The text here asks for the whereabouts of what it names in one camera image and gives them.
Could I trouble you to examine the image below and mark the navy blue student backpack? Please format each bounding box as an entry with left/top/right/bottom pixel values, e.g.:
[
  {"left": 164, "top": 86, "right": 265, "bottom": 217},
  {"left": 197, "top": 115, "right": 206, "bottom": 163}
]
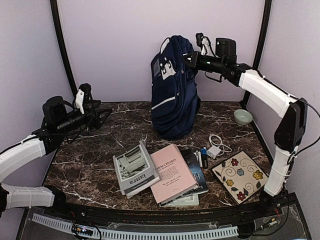
[{"left": 150, "top": 35, "right": 201, "bottom": 140}]

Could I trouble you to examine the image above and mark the grey ianra magazine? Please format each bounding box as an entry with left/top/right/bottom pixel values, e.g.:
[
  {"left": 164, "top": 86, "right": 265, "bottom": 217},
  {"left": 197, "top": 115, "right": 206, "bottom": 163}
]
[{"left": 112, "top": 140, "right": 161, "bottom": 199}]

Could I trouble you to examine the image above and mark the pink Warm Chord book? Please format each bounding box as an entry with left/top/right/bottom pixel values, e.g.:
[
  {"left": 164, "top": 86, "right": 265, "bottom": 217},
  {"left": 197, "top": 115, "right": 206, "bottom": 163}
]
[{"left": 150, "top": 144, "right": 199, "bottom": 204}]

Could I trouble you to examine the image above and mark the Wuthering Heights dark book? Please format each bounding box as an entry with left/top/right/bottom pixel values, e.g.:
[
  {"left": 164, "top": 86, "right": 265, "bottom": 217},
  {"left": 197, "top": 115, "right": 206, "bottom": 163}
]
[{"left": 180, "top": 149, "right": 209, "bottom": 197}]

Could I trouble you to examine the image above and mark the pale green thin book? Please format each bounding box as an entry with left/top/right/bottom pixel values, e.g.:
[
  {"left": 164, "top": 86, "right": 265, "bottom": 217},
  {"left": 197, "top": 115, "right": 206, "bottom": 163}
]
[{"left": 159, "top": 194, "right": 199, "bottom": 208}]

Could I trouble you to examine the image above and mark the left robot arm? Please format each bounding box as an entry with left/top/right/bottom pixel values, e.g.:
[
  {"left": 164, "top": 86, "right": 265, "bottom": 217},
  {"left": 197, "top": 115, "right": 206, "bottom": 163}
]
[{"left": 0, "top": 96, "right": 113, "bottom": 218}]

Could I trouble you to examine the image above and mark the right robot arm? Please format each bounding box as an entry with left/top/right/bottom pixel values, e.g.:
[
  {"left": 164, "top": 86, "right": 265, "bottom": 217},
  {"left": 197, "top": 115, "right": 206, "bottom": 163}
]
[{"left": 183, "top": 33, "right": 308, "bottom": 217}]

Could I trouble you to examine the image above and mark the pale green ceramic bowl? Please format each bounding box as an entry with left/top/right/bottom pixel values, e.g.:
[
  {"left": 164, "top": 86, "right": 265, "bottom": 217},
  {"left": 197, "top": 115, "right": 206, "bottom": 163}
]
[{"left": 233, "top": 109, "right": 253, "bottom": 126}]

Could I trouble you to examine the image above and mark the black marker blue cap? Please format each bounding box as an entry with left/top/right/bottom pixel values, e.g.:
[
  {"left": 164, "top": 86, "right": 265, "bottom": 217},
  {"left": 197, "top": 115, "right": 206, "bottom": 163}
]
[{"left": 200, "top": 147, "right": 209, "bottom": 169}]

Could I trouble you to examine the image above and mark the white USB charger block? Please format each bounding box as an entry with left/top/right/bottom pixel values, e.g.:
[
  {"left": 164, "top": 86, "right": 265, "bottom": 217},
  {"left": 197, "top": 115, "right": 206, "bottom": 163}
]
[{"left": 206, "top": 145, "right": 221, "bottom": 159}]

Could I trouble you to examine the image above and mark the small circuit board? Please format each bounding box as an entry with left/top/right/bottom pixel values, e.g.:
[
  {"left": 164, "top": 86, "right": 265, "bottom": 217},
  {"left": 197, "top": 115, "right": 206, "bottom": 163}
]
[{"left": 71, "top": 224, "right": 94, "bottom": 237}]

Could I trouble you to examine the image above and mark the floral square plate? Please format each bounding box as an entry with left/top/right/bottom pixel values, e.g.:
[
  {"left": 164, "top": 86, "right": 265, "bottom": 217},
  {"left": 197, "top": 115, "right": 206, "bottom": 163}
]
[{"left": 212, "top": 151, "right": 268, "bottom": 205}]

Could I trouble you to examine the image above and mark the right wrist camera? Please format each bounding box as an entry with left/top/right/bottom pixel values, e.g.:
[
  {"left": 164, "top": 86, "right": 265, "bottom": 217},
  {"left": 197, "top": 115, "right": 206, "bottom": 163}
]
[{"left": 195, "top": 32, "right": 211, "bottom": 56}]

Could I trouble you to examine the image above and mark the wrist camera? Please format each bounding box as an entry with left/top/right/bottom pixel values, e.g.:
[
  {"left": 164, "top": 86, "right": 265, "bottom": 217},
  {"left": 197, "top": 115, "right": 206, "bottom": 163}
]
[
  {"left": 73, "top": 83, "right": 92, "bottom": 115},
  {"left": 195, "top": 32, "right": 211, "bottom": 56}
]

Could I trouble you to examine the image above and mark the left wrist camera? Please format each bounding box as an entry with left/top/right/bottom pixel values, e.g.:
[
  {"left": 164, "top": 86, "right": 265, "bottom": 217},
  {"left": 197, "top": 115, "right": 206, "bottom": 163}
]
[{"left": 73, "top": 83, "right": 92, "bottom": 115}]

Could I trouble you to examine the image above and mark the right black frame post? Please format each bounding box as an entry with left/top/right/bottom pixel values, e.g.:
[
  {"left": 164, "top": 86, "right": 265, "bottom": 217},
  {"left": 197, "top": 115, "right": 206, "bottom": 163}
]
[{"left": 241, "top": 0, "right": 273, "bottom": 111}]

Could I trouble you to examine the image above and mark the black frame post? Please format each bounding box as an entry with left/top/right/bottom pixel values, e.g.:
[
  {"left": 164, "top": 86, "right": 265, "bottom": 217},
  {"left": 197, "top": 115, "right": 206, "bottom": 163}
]
[
  {"left": 241, "top": 0, "right": 273, "bottom": 111},
  {"left": 49, "top": 0, "right": 78, "bottom": 97}
]

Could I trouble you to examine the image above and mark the white charger cable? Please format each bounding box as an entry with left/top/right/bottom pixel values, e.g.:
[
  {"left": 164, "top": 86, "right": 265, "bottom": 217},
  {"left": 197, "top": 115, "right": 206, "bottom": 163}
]
[{"left": 208, "top": 133, "right": 233, "bottom": 158}]

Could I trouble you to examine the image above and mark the grey slotted cable duct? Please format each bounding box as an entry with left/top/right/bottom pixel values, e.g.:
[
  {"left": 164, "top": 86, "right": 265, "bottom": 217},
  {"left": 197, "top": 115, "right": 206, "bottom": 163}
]
[{"left": 31, "top": 213, "right": 239, "bottom": 240}]

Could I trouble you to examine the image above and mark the left black frame post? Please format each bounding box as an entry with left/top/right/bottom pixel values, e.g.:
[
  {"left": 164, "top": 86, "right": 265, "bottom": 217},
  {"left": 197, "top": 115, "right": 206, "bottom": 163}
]
[{"left": 49, "top": 0, "right": 78, "bottom": 97}]

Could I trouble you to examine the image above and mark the black front rail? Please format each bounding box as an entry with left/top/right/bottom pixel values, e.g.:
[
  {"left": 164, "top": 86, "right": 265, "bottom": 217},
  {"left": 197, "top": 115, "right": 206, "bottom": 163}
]
[{"left": 29, "top": 193, "right": 298, "bottom": 227}]

